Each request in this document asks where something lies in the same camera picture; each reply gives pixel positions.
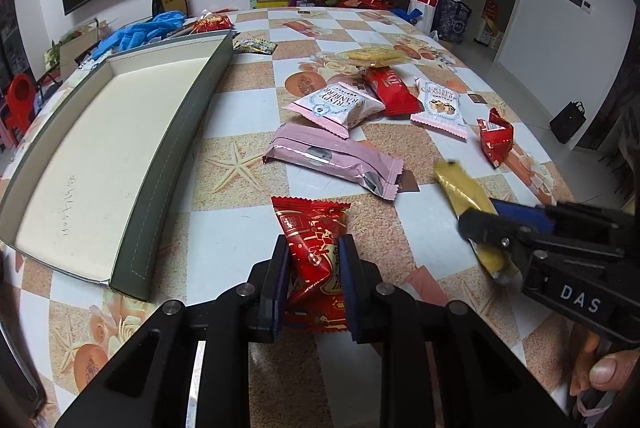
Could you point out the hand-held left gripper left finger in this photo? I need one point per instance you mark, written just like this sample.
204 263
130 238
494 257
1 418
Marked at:
281 280

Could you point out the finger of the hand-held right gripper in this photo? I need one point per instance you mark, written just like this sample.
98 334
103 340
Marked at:
525 215
487 228

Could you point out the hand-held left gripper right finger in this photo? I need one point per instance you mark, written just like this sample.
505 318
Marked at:
350 290

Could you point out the yellow snack packet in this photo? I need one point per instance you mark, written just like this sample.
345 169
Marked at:
460 193

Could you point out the small red snack packet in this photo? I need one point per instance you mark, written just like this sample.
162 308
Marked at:
312 248
495 138

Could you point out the pink-edged packet nut picture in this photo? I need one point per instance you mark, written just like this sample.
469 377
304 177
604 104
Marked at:
442 108

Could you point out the long pink snack packet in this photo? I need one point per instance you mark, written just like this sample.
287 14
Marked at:
325 154

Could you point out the pink-edged packet berry picture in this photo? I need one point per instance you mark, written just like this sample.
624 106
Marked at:
335 105

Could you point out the grey-green cardboard box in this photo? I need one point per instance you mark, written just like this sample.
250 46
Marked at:
100 133

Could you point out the person's right hand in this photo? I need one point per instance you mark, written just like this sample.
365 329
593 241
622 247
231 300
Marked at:
607 370

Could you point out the long red snack packet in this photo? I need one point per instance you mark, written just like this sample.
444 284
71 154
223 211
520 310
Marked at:
390 90

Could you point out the white red carton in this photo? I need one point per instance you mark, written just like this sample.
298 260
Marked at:
491 25

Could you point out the dark blue patterned bag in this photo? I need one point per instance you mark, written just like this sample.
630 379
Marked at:
452 20

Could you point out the clear packet of yellow wafers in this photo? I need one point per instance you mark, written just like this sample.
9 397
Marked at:
370 55

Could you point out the white paper bag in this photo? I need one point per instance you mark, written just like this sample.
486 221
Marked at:
425 15

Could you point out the small colourful snack packet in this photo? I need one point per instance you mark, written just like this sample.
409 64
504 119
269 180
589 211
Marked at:
257 44

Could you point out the red gold snack bag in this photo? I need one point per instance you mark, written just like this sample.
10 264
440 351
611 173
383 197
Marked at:
215 24

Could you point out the blue rubber gloves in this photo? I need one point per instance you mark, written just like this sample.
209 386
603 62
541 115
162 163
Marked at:
135 33

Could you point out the brown cardboard box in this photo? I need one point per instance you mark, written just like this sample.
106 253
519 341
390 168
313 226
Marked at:
75 48

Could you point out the red plastic stool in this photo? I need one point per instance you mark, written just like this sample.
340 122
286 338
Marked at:
20 108

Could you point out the wall switch panel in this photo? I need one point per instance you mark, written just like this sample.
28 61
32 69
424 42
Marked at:
577 2

